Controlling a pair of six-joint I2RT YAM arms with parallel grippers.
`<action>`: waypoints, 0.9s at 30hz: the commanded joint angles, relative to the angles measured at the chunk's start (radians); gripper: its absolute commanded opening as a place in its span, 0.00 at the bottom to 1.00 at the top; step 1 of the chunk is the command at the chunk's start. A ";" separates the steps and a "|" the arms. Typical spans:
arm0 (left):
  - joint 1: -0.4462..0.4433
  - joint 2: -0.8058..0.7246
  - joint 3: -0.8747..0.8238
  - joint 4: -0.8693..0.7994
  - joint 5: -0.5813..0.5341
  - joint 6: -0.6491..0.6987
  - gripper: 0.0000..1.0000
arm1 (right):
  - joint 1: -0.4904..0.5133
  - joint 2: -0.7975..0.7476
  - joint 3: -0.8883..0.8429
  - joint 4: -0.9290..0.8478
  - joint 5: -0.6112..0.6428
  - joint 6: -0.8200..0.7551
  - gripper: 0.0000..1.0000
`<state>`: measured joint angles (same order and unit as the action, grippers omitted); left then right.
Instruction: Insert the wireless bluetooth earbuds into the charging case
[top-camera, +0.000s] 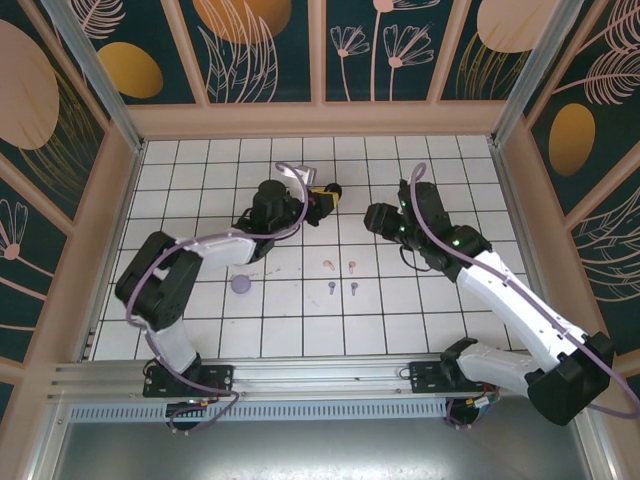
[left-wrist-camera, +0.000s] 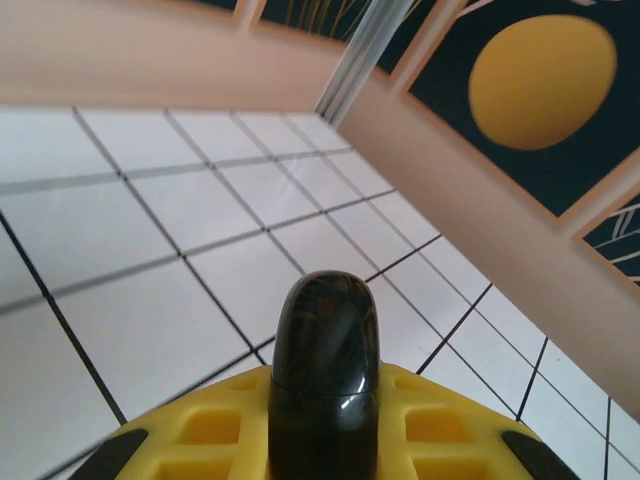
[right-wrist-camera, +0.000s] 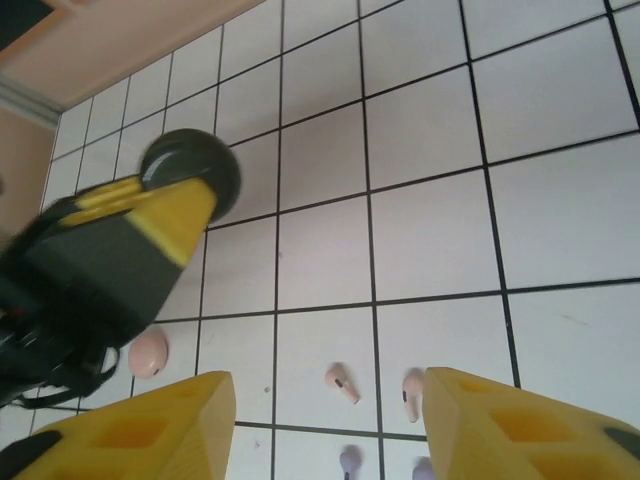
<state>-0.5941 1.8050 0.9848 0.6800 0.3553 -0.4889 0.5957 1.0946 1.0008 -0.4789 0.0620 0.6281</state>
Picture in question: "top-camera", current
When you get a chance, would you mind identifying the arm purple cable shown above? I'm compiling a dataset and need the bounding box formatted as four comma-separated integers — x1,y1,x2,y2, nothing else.
408,162,629,429
124,160,311,434

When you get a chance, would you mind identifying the grey metal sheet panel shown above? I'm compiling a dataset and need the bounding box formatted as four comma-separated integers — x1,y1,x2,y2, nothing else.
29,394,626,480

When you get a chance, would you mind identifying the slotted grey cable duct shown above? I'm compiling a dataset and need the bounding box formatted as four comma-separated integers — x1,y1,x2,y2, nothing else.
67,399,454,424

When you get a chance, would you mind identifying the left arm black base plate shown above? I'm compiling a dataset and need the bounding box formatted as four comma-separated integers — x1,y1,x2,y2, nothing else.
143,364,236,399

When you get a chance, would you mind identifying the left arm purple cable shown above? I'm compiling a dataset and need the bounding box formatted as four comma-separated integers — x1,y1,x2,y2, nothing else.
124,160,311,434

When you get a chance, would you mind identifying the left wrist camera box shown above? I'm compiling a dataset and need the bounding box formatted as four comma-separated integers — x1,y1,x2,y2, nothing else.
276,162,319,187

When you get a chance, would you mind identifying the aluminium mounting rail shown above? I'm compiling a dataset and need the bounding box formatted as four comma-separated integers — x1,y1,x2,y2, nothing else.
47,353,594,402

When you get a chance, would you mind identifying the aluminium corner post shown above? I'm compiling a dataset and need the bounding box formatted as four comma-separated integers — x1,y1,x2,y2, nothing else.
489,0,576,147
39,0,147,154

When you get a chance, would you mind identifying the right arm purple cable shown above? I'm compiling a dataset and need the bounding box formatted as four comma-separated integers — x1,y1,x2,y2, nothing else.
408,162,629,429

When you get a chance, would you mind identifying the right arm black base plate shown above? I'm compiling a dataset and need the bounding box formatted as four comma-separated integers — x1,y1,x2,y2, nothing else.
408,360,501,396

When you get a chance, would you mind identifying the aluminium side rail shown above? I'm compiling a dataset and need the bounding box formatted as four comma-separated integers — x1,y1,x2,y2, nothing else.
74,142,147,362
492,142,569,356

